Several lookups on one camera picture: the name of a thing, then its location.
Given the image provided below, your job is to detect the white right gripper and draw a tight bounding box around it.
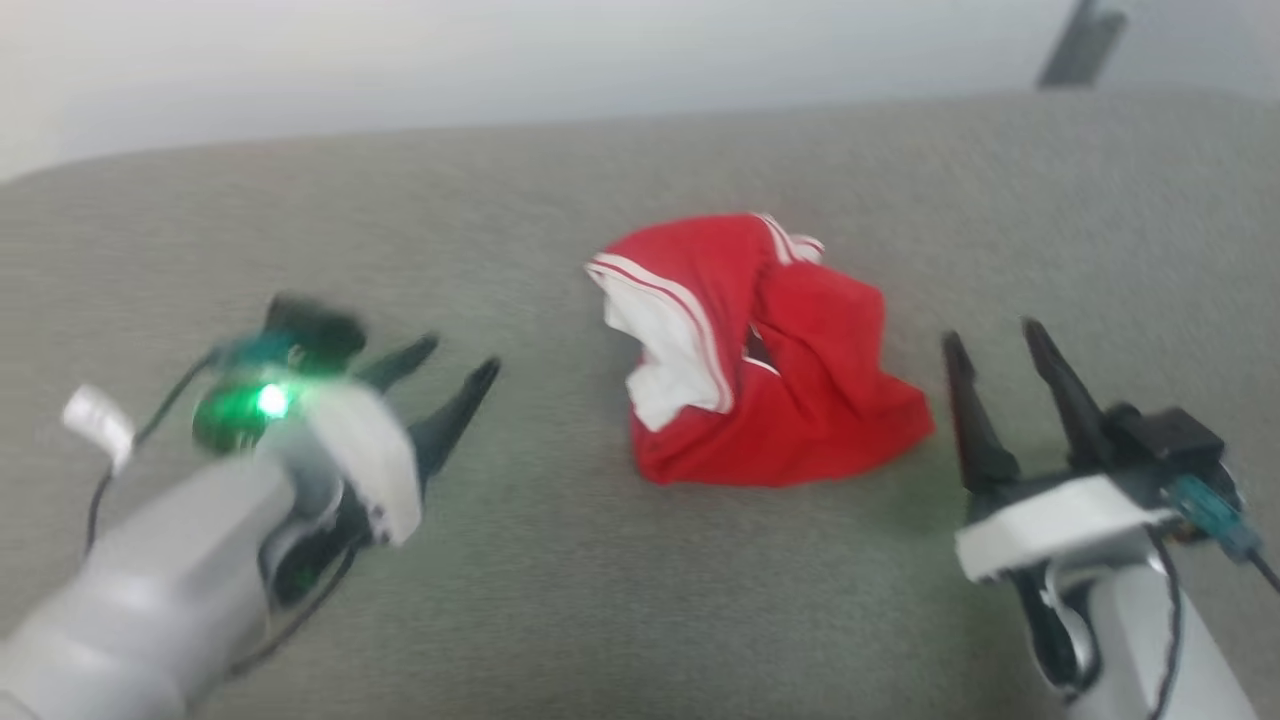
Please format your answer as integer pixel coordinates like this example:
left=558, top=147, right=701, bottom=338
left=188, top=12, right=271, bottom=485
left=942, top=318, right=1178, bottom=584

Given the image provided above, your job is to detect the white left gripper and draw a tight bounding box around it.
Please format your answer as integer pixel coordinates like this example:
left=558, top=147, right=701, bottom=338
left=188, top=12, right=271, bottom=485
left=195, top=335, right=501, bottom=546

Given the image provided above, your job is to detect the red and white jersey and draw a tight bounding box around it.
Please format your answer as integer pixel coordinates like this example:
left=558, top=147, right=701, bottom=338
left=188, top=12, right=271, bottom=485
left=585, top=212, right=936, bottom=488

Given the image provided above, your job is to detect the grey fabric sofa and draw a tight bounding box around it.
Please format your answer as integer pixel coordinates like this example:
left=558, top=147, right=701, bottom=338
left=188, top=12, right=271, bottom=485
left=0, top=85, right=1280, bottom=720

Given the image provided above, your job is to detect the dark slanted bar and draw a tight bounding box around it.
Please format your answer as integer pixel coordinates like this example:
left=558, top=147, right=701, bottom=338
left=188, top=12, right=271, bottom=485
left=1037, top=0, right=1128, bottom=89

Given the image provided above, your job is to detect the black cable with teal plug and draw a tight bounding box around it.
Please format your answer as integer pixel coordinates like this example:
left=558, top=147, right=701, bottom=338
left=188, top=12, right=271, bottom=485
left=85, top=335, right=291, bottom=556
left=1165, top=475, right=1280, bottom=593

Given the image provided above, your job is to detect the thin black cable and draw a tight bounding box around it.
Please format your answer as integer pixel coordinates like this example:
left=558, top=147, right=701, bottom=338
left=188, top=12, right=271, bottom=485
left=1143, top=528, right=1189, bottom=720

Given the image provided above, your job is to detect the black braided cable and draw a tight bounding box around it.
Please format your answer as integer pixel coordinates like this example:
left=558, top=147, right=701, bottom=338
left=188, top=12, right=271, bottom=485
left=228, top=545, right=359, bottom=679

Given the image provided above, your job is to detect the white cable tag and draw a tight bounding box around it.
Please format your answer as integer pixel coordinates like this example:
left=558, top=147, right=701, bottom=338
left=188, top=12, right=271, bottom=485
left=62, top=385, right=136, bottom=473

